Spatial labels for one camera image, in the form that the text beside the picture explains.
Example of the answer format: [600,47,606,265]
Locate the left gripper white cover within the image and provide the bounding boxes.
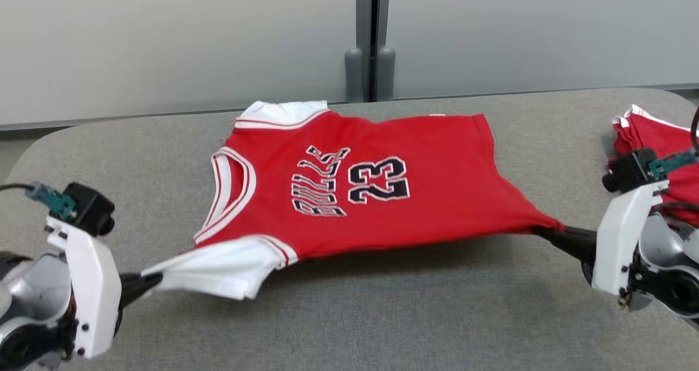
[45,217,164,360]

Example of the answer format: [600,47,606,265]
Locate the red Bulls jersey white sleeves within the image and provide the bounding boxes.
[141,100,566,301]

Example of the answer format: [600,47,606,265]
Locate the grey partition double post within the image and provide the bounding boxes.
[344,0,396,103]

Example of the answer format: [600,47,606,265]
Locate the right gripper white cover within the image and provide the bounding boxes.
[532,179,670,297]

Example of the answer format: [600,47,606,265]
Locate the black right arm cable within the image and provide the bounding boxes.
[649,104,699,178]

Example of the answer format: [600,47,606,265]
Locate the red Bulls shorts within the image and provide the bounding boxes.
[611,104,699,227]

